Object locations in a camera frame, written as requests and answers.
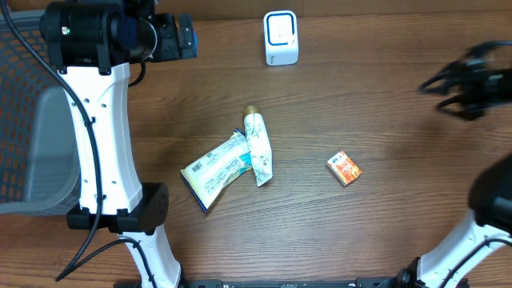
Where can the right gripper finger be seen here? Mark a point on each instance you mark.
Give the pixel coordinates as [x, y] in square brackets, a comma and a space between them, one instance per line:
[448, 78]
[463, 107]

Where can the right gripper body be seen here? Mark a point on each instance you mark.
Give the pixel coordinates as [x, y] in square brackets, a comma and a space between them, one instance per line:
[484, 86]

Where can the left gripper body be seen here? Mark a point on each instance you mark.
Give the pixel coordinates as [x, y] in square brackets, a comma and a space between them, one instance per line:
[169, 45]

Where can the white tube with gold cap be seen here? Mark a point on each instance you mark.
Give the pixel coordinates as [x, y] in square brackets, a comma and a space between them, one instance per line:
[258, 144]

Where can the small orange tissue pack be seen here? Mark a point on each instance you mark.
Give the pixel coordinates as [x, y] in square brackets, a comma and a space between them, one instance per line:
[343, 168]

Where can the yellow white snack bag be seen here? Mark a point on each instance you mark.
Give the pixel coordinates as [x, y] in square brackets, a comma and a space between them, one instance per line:
[212, 172]

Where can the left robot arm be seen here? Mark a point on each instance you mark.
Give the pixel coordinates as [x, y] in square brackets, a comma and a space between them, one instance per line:
[92, 46]

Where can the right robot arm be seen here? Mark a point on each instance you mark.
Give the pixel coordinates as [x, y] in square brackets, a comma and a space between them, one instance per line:
[487, 224]

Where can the white barcode scanner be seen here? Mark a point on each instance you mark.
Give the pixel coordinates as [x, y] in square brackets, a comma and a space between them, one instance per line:
[281, 38]

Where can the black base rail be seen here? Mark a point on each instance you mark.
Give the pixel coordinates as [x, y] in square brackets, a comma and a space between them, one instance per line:
[357, 283]

